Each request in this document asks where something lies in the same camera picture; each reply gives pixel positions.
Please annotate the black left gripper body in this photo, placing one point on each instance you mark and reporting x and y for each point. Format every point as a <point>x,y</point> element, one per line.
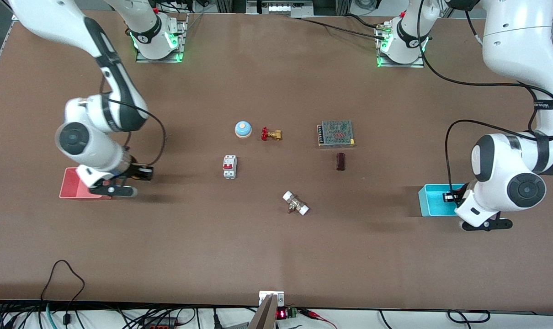
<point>460,195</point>

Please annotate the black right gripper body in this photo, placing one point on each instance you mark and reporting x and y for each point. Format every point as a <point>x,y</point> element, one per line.
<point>137,171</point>

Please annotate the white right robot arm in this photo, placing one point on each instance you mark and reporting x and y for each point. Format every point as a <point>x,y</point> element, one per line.
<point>89,146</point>

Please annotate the cyan plastic box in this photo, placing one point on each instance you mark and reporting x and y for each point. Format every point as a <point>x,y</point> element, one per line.
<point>434,201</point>

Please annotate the pink plastic box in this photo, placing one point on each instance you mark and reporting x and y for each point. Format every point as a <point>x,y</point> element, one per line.
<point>71,187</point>

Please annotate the white red circuit breaker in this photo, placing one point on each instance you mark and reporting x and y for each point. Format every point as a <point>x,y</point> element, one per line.
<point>230,167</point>

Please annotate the blue round bell button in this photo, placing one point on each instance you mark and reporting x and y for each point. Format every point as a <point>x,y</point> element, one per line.
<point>243,129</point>

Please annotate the dark brown rectangular block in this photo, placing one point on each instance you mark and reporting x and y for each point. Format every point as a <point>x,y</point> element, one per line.
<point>340,161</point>

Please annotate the metal mesh power supply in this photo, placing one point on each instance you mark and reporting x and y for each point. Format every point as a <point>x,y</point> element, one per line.
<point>336,133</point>

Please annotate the white-capped metal pipe fitting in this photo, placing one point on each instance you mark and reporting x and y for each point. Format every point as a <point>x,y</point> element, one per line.
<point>295,203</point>

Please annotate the red clip lead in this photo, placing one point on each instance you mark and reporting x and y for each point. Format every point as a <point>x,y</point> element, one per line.
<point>317,316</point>

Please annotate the red digit display module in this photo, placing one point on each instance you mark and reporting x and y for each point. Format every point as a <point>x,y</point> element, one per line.
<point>286,313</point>

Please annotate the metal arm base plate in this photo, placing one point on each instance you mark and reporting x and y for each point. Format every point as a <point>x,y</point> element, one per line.
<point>418,63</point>
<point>183,32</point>

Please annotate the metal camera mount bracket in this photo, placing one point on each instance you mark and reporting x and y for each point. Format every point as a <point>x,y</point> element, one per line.
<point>267,310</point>

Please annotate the aluminium frame rack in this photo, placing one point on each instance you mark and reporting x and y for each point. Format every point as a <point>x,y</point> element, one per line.
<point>281,7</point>

